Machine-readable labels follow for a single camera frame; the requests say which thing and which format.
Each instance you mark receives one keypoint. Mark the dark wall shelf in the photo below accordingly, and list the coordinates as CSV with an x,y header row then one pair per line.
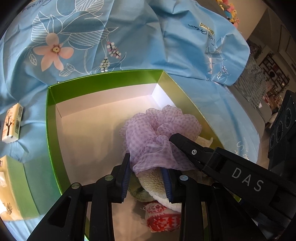
x,y
273,73

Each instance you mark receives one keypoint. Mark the red and white cloth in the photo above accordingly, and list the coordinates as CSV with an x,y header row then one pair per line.
x,y
159,218

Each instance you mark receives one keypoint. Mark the grey knitted cushion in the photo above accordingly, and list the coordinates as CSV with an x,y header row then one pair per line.
x,y
251,84

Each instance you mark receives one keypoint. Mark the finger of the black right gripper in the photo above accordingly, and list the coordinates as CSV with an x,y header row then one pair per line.
x,y
199,156

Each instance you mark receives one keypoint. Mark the cream yellow terry towel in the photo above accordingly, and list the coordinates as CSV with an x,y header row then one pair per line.
x,y
152,182

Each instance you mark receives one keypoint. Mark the small white tissue pack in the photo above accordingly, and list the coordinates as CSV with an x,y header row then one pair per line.
x,y
11,129

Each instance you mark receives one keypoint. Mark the green cardboard box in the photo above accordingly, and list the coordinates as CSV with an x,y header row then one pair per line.
x,y
84,117

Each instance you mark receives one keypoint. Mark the pile of plush toys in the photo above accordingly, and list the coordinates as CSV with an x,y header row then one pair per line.
x,y
230,11

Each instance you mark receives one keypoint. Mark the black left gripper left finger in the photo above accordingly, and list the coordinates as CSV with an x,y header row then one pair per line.
x,y
66,219

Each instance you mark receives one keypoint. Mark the light blue floral bedsheet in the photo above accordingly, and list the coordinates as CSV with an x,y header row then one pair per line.
x,y
53,41

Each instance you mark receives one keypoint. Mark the green box lid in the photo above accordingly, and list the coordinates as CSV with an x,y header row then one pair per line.
x,y
28,189

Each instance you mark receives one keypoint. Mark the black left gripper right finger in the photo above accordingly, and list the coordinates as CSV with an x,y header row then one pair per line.
x,y
208,212

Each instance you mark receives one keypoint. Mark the green folded cloth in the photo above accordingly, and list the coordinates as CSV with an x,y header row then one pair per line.
x,y
137,191

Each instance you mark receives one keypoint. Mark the purple mesh scrunchie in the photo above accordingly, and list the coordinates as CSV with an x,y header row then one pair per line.
x,y
146,138

